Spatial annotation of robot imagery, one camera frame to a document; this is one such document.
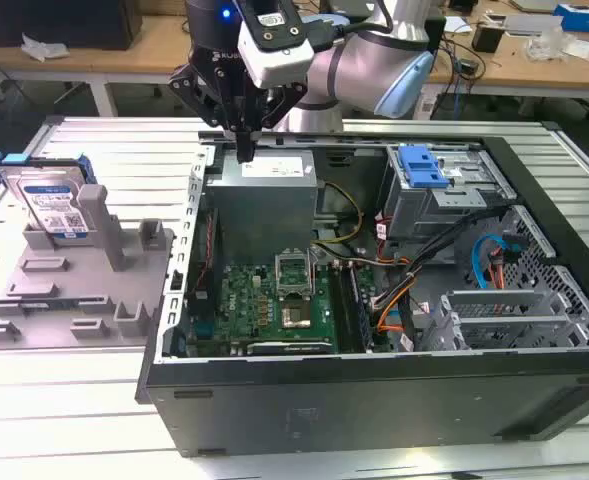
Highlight wooden desk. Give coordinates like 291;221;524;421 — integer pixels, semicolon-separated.
0;0;589;116

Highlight grey metal drive cage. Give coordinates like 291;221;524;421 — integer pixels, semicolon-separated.
381;144;518;241

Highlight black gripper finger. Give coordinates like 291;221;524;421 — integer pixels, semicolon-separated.
169;64;248;163
246;82;309;163

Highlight blue flat data wire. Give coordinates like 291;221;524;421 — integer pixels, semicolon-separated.
472;234;508;291

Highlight CPU socket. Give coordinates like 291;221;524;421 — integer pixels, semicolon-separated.
281;299;311;330

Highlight grey parts rack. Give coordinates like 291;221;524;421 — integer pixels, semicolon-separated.
0;183;178;351

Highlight blue cardboard box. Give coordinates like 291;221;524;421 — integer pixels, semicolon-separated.
553;2;589;32

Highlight black graphics card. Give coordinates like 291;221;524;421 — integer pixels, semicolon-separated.
246;339;335;357

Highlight black PC case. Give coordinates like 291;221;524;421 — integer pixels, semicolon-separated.
134;130;589;459

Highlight metal socket cover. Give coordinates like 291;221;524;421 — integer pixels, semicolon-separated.
273;248;318;301

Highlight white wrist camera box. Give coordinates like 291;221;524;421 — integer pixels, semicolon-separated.
237;19;315;90

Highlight grey power supply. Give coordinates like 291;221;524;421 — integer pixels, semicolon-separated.
204;149;320;251

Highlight hard disk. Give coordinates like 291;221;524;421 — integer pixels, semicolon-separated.
0;152;98;239

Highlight white plastic bag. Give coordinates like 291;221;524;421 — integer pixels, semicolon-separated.
21;33;70;64

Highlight yellow black supply wires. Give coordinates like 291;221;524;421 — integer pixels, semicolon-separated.
312;180;366;249

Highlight black wire bundle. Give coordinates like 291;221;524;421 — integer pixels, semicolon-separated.
371;207;506;351

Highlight small black cube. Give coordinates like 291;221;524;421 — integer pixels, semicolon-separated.
471;23;505;54

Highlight green motherboard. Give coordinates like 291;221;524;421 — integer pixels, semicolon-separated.
188;259;390;357

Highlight large black box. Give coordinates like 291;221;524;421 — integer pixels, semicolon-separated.
0;0;143;51

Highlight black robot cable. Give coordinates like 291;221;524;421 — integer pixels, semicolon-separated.
306;0;396;51

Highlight red black twisted wire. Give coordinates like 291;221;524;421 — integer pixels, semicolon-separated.
196;209;220;292

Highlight orange black power wire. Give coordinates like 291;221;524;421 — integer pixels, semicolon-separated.
491;249;509;291

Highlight clear plastic bags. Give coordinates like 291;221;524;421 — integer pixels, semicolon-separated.
526;24;589;66

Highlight blue plastic drive latch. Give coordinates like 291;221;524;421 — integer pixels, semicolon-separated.
397;144;449;190

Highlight flat grey device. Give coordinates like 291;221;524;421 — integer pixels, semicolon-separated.
503;13;558;36

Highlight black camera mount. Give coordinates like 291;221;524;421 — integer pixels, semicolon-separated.
233;0;305;54

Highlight black RAM slot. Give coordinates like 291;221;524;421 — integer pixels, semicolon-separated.
347;263;370;354
329;263;355;354
337;263;363;354

